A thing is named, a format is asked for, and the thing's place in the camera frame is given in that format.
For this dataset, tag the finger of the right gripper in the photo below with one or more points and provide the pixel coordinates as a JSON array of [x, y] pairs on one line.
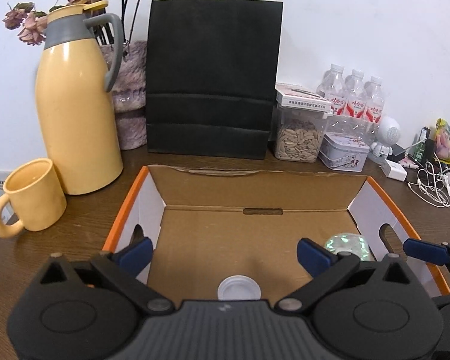
[[437, 254]]

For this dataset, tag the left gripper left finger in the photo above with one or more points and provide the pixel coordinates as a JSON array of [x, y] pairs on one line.
[[118, 272]]

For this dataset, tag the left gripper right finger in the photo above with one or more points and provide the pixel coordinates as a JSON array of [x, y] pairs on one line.
[[328, 271]]

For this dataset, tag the orange cardboard box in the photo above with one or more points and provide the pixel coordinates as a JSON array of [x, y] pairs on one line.
[[206, 225]]

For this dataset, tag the white plastic cap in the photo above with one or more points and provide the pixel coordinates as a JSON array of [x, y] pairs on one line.
[[239, 288]]

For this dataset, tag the white charger block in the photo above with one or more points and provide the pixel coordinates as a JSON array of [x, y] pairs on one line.
[[393, 170]]

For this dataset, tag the black adapter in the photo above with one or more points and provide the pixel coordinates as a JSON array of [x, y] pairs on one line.
[[398, 153]]

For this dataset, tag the colourful snack packet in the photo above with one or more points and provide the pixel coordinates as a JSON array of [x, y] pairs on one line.
[[442, 141]]

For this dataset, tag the white metal tin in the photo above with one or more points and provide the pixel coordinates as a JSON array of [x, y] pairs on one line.
[[343, 153]]

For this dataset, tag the yellow mug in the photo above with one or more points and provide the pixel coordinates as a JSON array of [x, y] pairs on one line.
[[35, 194]]

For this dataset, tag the white robot toy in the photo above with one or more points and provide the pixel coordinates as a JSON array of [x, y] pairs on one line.
[[387, 135]]

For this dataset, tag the yellow thermos jug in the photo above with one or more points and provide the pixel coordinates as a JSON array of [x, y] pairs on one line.
[[78, 67]]

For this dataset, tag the clear seed container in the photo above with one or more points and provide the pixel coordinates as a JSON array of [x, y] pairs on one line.
[[301, 121]]

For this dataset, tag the pink fuzzy vase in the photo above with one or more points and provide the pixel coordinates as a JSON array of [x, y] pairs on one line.
[[129, 97]]

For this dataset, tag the right water bottle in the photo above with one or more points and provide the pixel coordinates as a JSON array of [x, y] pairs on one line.
[[374, 107]]

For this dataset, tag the water bottle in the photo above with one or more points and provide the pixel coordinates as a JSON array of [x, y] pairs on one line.
[[332, 87], [354, 104], [374, 107]]

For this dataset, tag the middle water bottle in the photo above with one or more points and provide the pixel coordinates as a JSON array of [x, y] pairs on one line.
[[354, 104]]

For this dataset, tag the left water bottle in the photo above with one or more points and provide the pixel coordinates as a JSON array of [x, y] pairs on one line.
[[332, 87]]

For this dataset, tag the black paper bag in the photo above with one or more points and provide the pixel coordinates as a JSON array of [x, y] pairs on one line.
[[211, 69]]

